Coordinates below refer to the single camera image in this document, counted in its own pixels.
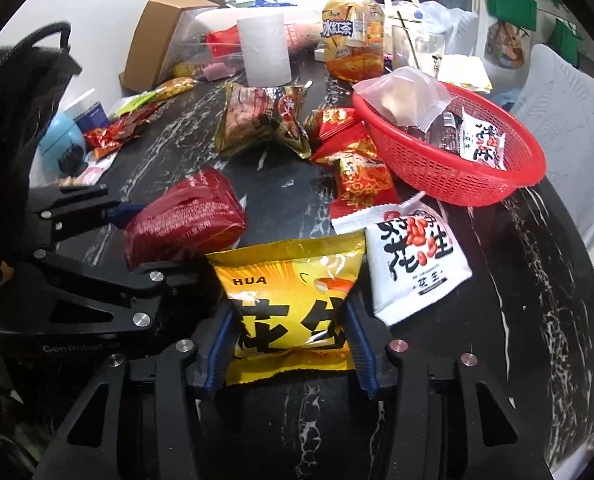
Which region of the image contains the red plastic basket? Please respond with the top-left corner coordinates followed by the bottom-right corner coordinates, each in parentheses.
top-left (351, 77), bottom-right (547, 207)

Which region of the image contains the light blue round device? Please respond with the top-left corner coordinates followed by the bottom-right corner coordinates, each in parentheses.
top-left (39, 111), bottom-right (88, 179)

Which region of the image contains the dark red snack packet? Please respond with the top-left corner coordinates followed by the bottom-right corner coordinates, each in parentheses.
top-left (124, 165), bottom-right (249, 269)

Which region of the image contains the translucent white snack packet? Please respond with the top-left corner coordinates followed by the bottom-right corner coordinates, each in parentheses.
top-left (352, 66), bottom-right (453, 128)

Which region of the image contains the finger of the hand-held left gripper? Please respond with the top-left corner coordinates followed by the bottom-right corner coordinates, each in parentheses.
top-left (27, 185), bottom-right (145, 241)
top-left (0, 249), bottom-right (218, 337)

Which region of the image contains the yellow white packet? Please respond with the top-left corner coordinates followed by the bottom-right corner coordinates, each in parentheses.
top-left (439, 55), bottom-right (494, 94)

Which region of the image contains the iced tea bottle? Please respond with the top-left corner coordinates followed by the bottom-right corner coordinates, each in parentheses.
top-left (322, 0), bottom-right (385, 83)

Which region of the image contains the toilet paper roll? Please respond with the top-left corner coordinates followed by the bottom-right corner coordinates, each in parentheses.
top-left (237, 12), bottom-right (293, 87)

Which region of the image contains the clear plastic container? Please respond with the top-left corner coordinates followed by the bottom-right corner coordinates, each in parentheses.
top-left (169, 32), bottom-right (246, 79)

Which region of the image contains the pink block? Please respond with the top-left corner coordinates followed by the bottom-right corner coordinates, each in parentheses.
top-left (202, 62), bottom-right (234, 82)

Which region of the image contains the yellow snack packet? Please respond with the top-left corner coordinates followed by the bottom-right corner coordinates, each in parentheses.
top-left (206, 230), bottom-right (368, 387)

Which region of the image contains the black bag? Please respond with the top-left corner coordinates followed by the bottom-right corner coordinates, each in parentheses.
top-left (0, 21), bottom-right (84, 186)

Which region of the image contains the large white peanut packet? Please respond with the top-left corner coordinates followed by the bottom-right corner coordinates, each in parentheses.
top-left (331, 192), bottom-right (473, 326)

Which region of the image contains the cartoon print bag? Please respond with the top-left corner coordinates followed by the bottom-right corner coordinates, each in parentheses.
top-left (486, 17), bottom-right (526, 69)

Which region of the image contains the bright red food packet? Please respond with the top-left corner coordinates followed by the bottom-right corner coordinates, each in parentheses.
top-left (206, 25), bottom-right (243, 59)

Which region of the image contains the brown biscuit snack packet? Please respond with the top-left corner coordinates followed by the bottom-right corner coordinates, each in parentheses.
top-left (214, 81), bottom-right (312, 161)

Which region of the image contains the large cardboard box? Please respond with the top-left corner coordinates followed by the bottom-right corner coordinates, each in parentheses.
top-left (119, 0), bottom-right (226, 94)

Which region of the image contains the red gold snack packet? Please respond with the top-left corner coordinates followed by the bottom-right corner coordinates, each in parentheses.
top-left (304, 107), bottom-right (363, 144)
top-left (309, 135), bottom-right (379, 167)
top-left (337, 155), bottom-right (399, 207)

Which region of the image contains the white jug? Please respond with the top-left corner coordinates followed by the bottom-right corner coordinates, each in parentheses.
top-left (383, 0), bottom-right (424, 27)

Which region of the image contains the metal spoon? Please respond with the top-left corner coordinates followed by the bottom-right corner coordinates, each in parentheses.
top-left (396, 10), bottom-right (424, 69)

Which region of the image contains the pink card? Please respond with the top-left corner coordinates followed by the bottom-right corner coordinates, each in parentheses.
top-left (74, 152), bottom-right (121, 187)

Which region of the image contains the pile of red candy packets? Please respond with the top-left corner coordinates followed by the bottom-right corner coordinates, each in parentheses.
top-left (84, 105), bottom-right (151, 154)

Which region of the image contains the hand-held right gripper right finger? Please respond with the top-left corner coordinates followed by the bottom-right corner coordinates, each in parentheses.
top-left (346, 299), bottom-right (554, 480)

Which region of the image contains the yellow noodle packet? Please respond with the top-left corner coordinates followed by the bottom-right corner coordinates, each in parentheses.
top-left (154, 76), bottom-right (199, 102)

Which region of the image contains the glass cup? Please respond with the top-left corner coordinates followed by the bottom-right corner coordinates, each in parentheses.
top-left (392, 25), bottom-right (446, 79)

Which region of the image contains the small white peanut packet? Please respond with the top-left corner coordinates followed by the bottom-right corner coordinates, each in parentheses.
top-left (460, 107), bottom-right (507, 171)

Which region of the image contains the white packet green label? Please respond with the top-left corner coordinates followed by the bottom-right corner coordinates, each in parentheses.
top-left (109, 91), bottom-right (159, 119)

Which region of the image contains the green tote bag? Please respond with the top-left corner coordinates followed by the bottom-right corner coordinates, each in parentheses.
top-left (550, 17), bottom-right (584, 54)
top-left (483, 0), bottom-right (538, 24)

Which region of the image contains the grey covered chair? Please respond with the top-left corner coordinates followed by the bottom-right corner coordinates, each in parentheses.
top-left (510, 42), bottom-right (594, 241)

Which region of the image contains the white plastic bag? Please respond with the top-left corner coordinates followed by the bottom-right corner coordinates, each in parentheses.
top-left (417, 0), bottom-right (480, 57)

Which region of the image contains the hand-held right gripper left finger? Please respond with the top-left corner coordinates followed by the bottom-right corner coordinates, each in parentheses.
top-left (32, 304), bottom-right (236, 480)

